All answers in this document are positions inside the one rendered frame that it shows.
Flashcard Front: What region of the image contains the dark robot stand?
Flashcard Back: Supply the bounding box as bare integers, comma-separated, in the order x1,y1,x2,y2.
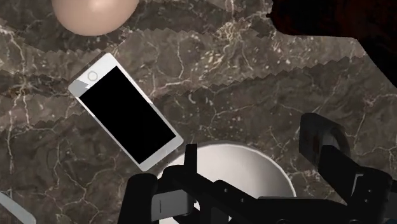
265,0,397,90

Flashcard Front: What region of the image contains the white phone with black screen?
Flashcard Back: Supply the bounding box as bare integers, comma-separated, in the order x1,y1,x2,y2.
67,52,185,172

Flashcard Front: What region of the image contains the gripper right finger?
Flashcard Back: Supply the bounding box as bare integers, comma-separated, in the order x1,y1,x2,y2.
298,112,394,224

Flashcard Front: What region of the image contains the white bowl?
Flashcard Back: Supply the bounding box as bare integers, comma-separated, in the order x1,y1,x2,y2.
156,141,297,224

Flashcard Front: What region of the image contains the beige round object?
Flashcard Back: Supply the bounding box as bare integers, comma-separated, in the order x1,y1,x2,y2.
51,0,141,37

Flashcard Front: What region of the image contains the pale grey flat object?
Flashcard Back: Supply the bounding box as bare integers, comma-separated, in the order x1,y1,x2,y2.
0,191,38,224

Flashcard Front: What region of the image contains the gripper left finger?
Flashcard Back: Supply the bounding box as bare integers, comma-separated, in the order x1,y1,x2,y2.
117,143,260,224

